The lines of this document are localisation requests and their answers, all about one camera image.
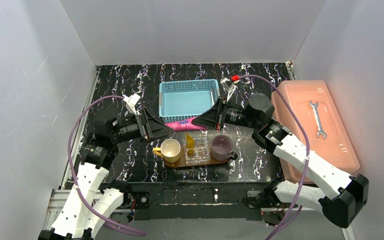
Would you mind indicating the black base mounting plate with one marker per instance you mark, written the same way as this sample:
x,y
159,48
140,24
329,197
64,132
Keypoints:
x,y
192,200

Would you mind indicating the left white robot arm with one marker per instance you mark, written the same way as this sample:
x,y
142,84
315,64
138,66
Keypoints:
x,y
81,217

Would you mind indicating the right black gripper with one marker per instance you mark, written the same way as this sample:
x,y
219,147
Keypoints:
x,y
220,114

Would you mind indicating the silver open-end wrench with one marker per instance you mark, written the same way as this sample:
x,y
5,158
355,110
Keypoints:
x,y
320,132

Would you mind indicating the clear textured acrylic holder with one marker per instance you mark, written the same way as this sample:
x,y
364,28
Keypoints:
x,y
196,150

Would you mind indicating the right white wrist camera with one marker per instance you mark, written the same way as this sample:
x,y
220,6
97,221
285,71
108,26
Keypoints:
x,y
229,85

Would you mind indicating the oval wooden tray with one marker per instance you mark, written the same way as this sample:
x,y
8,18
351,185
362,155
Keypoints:
x,y
201,158

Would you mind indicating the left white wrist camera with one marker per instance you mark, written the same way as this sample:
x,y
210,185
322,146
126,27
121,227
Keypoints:
x,y
130,102

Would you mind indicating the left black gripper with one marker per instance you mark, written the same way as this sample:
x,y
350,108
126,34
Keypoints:
x,y
145,124

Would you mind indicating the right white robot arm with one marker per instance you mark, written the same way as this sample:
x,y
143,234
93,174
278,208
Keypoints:
x,y
336,193

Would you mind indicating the pink translucent storage box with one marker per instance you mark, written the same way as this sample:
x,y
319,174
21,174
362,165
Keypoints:
x,y
292,97

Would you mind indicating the pink toothpaste tube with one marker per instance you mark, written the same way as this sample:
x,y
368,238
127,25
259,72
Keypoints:
x,y
185,125

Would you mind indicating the yellow mug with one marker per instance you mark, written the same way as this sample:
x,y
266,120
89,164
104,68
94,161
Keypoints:
x,y
169,150

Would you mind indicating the yellow toothpaste tube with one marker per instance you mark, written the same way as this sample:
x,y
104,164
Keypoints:
x,y
190,143

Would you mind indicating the light blue plastic basket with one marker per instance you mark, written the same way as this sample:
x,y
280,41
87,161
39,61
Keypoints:
x,y
181,100

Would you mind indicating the purple mug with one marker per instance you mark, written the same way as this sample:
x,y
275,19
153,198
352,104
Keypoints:
x,y
221,148

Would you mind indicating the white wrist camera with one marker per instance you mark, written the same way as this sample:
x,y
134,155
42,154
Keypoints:
x,y
130,102
229,85

